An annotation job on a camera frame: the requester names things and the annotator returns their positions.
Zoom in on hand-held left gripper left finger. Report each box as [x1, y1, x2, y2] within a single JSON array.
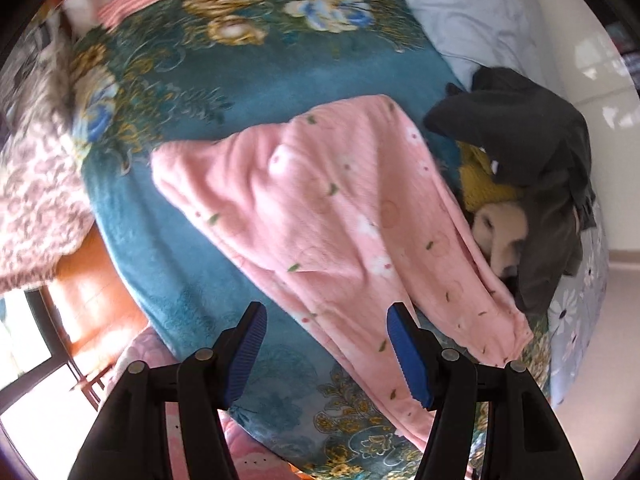
[[67, 301, 267, 480]]

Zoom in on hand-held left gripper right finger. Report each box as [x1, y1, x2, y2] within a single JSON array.
[[386, 301, 585, 480]]

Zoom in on pink floral fleece pants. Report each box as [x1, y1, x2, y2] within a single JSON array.
[[150, 94, 535, 461]]

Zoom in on pink cartoon print cloth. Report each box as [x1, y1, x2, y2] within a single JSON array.
[[107, 327, 301, 480]]

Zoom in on cream white garment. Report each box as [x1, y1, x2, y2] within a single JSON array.
[[470, 200, 531, 281]]

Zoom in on daisy print bed sheet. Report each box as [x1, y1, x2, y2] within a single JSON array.
[[547, 200, 608, 406]]

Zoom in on yellow knit garment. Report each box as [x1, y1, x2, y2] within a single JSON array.
[[457, 140, 526, 213]]

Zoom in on dark grey garment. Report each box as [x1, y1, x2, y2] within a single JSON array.
[[424, 66, 597, 315]]

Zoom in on teal floral blanket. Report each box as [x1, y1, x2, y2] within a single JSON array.
[[65, 0, 551, 478]]

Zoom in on pink leopard print blanket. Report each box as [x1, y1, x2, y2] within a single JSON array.
[[0, 20, 96, 293]]

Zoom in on light blue pillow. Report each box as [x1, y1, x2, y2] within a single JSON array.
[[367, 0, 551, 93]]

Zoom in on dark window frame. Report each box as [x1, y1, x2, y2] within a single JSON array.
[[0, 285, 106, 411]]

